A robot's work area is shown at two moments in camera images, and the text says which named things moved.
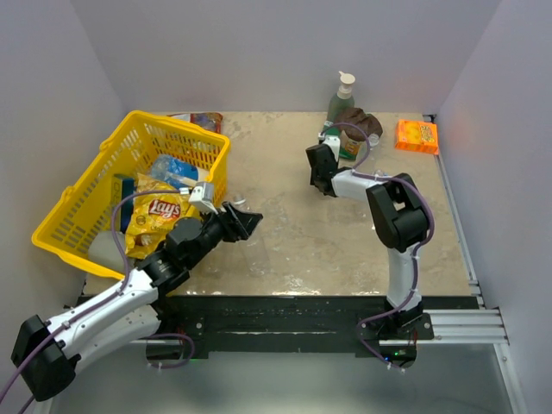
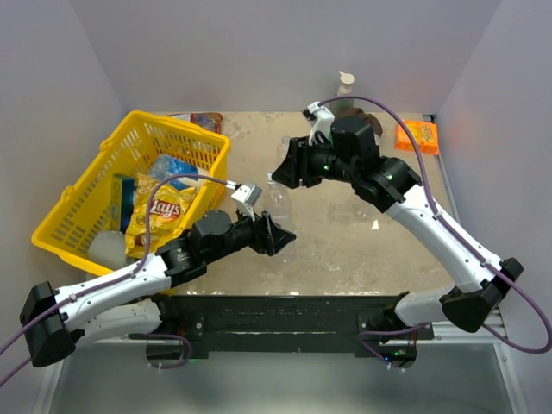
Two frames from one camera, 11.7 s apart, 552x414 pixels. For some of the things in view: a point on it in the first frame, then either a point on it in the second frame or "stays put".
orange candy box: [417, 136] stays put
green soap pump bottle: [341, 100] stays put
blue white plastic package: [177, 172] stays put
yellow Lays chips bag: [153, 215] stays put
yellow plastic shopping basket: [86, 208] stays put
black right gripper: [313, 182] to [297, 165]
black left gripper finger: [235, 229] to [264, 239]
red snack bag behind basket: [208, 120] stays put
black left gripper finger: [249, 221] to [280, 237]
